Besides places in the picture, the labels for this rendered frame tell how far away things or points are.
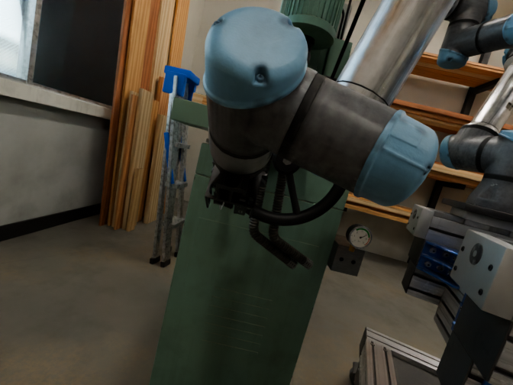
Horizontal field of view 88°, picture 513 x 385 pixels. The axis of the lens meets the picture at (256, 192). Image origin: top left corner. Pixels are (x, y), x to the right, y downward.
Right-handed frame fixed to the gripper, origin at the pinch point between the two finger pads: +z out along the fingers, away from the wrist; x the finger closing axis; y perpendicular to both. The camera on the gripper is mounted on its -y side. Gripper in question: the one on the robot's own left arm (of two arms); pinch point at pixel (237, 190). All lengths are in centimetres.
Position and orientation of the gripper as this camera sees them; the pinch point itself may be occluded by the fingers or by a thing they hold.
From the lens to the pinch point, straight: 51.7
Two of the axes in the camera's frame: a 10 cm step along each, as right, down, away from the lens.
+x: 9.7, 2.4, 0.4
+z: -1.2, 3.5, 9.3
